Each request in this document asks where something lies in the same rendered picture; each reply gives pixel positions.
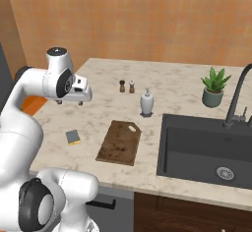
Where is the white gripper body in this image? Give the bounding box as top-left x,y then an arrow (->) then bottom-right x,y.
54,86 -> 94,104

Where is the grey and yellow sponge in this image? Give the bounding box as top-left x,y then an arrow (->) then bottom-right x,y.
65,129 -> 82,146

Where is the brown wooden cutting board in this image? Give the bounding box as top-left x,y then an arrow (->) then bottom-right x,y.
94,120 -> 143,167

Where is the white soap dispenser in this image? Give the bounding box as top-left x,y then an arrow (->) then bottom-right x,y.
139,87 -> 155,118

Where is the grey dishwasher front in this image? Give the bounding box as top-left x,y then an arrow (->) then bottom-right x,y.
86,186 -> 135,232

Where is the dark grey sink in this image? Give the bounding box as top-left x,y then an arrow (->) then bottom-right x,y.
156,112 -> 252,191

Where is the green plant in grey pot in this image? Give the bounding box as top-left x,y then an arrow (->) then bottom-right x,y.
200,66 -> 232,109

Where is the dark grey tap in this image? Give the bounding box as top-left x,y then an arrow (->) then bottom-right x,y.
222,63 -> 252,130

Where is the dark brown cupboard door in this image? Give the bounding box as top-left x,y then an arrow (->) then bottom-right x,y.
133,191 -> 252,232

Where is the black dishwasher handle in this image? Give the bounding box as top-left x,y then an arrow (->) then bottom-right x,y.
86,198 -> 117,210

